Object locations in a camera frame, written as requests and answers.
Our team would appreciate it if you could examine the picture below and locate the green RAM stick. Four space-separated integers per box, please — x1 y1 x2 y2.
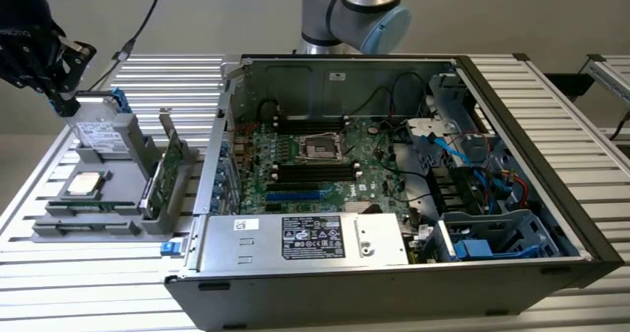
46 200 137 212

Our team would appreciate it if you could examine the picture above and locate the light blue SATA wire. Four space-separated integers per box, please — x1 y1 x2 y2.
425 134 469 167

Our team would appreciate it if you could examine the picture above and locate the black expansion slot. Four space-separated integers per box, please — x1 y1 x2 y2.
264 183 321 193

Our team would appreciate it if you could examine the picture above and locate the black cable with plug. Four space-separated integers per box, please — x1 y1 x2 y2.
86 0 166 91

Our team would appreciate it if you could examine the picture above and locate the green motherboard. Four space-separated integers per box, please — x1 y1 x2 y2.
222 119 412 215

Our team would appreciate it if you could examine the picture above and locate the short black power wire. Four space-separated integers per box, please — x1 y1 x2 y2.
256 99 282 120

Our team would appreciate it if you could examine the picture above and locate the aluminium slat side table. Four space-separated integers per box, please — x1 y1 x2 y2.
579 53 630 142

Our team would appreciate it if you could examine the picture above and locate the CPU with silver lid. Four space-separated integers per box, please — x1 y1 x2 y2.
65 170 114 201

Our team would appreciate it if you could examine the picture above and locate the silver chipset heat sink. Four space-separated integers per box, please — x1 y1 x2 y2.
342 202 384 215

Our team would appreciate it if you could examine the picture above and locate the red wire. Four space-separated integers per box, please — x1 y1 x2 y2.
508 172 531 208

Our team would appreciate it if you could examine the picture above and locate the silver hard disk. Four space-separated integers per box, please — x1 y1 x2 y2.
69 91 134 156

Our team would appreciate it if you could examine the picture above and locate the black wire on case wall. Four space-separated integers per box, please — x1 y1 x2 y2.
352 72 427 122

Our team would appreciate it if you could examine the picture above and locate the green graphics card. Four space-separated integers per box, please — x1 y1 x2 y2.
138 108 190 219

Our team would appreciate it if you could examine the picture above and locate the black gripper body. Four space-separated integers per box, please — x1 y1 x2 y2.
0 0 97 97

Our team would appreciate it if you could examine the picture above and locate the grey metal drive cage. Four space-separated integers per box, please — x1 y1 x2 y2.
404 72 495 167

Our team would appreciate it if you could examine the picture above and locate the grey parts rack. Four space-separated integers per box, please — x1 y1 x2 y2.
30 111 205 245

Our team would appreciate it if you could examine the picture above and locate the long black looped wire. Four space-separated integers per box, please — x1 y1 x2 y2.
371 124 429 197

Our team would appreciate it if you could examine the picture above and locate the blue plastic disk bay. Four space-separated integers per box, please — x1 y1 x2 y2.
433 209 565 263

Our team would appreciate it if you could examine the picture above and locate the silver power supply unit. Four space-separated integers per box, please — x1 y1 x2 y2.
194 212 412 271

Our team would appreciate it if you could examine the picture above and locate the blue expansion slot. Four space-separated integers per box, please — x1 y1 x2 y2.
264 192 321 203

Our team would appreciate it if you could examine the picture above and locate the CPU socket with metal frame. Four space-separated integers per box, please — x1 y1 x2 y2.
293 132 348 162

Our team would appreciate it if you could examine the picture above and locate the dark blue wire bundle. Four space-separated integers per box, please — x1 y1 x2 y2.
465 165 513 215

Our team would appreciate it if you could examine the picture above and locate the black open PC case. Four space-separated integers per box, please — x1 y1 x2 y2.
161 53 625 331

